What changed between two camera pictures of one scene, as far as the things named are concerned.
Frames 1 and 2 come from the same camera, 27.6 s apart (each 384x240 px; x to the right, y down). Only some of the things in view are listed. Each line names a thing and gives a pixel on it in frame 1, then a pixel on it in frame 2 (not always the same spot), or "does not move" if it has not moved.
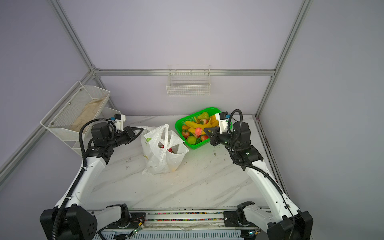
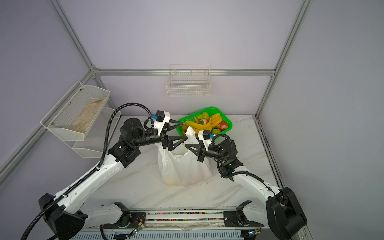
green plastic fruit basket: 178,125 does not move
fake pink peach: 198,131 -> 204,121
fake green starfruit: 204,115 does not move
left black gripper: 128,134 -> 165,139
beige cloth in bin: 90,109 does not move
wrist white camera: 119,119 -> 161,117
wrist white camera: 223,118 -> 205,136
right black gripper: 215,137 -> 202,151
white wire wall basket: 188,80 does not move
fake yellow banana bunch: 213,122 does not move
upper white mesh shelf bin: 82,103 does not move
